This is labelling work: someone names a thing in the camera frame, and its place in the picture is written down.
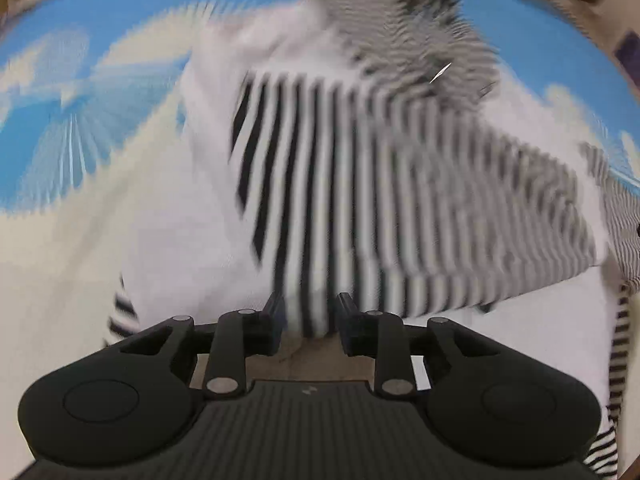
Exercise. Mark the black white striped hooded garment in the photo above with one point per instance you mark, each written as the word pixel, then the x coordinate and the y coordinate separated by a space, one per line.
pixel 375 147

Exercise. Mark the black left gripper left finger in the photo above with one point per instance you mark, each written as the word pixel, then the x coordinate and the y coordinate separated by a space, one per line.
pixel 134 398

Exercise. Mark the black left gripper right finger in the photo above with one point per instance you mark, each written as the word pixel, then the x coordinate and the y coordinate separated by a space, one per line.
pixel 483 399

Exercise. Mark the purple box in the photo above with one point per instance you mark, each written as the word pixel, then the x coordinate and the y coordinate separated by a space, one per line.
pixel 628 53

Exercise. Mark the blue white patterned bedsheet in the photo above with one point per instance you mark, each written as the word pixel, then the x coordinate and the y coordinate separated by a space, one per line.
pixel 87 102

